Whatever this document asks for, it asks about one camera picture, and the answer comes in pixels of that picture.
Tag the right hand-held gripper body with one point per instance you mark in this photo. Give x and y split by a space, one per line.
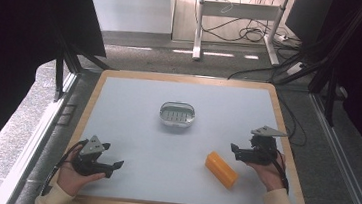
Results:
261 153

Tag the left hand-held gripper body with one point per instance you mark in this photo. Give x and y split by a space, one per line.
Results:
86 166

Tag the person's left hand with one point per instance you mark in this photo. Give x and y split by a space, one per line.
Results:
72 180

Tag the person's right hand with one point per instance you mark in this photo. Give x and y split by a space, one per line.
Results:
270 176

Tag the orange soap bar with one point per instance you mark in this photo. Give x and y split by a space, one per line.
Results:
221 170

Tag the dark floor socket plate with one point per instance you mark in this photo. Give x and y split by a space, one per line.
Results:
66 114

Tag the metal soap dish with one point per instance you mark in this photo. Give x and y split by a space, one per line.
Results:
177 114

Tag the black metal stand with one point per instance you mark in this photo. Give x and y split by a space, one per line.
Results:
330 96
59 77

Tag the white power strip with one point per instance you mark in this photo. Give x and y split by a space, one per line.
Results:
294 68

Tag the white panel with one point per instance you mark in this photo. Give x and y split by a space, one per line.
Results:
131 8

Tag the white floor rail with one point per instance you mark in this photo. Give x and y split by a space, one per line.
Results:
30 154

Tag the aluminium floor rail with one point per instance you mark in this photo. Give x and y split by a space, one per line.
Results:
346 171

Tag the white desk frame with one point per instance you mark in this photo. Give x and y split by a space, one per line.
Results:
238 10

